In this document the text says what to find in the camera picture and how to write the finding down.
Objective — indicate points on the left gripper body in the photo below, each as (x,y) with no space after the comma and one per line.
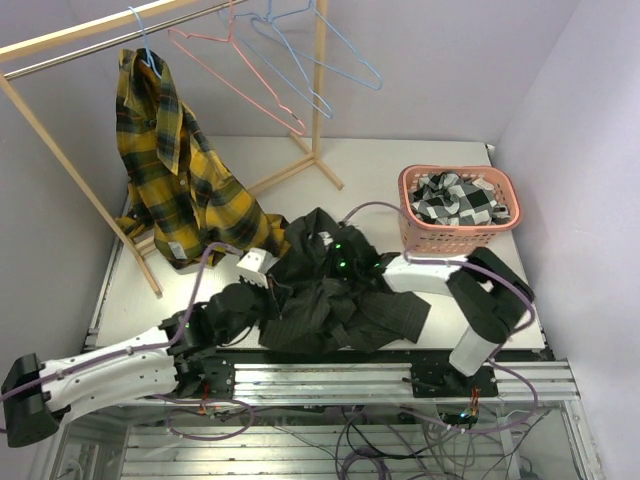
(264,300)

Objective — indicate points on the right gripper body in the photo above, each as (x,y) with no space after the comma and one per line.
(340,267)

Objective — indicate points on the dark green striped shirt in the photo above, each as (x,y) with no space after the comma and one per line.
(323,314)

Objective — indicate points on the black white checkered shirt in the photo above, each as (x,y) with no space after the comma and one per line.
(449,199)

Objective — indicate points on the blue hanger checkered shirt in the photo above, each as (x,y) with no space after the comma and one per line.
(278,55)

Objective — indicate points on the blue wire hanger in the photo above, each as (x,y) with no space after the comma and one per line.
(325,45)

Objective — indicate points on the pink hanger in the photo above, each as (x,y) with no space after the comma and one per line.
(222,57)

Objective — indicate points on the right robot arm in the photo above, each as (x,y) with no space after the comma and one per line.
(494,300)

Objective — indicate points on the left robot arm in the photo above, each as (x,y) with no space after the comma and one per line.
(177,359)

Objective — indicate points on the yellow plaid shirt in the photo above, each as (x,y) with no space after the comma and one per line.
(179,189)

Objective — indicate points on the blue hanger yellow shirt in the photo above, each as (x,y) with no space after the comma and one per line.
(145,45)

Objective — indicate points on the pink plastic basket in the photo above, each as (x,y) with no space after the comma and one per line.
(437,239)

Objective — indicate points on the metal hanging rod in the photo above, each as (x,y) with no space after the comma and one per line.
(94,27)

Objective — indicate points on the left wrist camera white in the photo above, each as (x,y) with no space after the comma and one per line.
(255,265)

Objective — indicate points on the aluminium rail base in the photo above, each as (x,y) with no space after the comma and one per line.
(399,379)

